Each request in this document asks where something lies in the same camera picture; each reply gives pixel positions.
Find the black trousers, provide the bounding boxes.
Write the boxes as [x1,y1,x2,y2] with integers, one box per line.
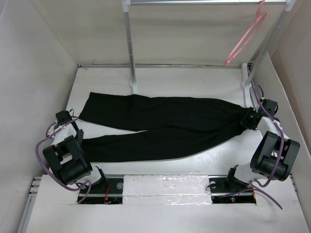
[79,93,248,163]

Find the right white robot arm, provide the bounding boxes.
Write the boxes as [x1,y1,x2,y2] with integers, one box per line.
[225,98,300,191]

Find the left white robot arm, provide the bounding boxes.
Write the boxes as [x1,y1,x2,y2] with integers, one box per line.
[43,110,109,193]

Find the pink clothes hanger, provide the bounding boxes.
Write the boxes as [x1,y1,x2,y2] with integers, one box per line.
[224,0,267,66]

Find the metal clothes rack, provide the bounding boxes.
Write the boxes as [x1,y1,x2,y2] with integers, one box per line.
[121,0,295,107]

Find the white foam block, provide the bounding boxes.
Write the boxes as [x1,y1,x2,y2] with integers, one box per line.
[122,174,211,206]

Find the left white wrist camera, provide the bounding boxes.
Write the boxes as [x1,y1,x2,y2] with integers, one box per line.
[55,110,72,125]

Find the aluminium frame rail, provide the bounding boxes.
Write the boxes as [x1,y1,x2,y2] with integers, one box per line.
[77,64,242,69]

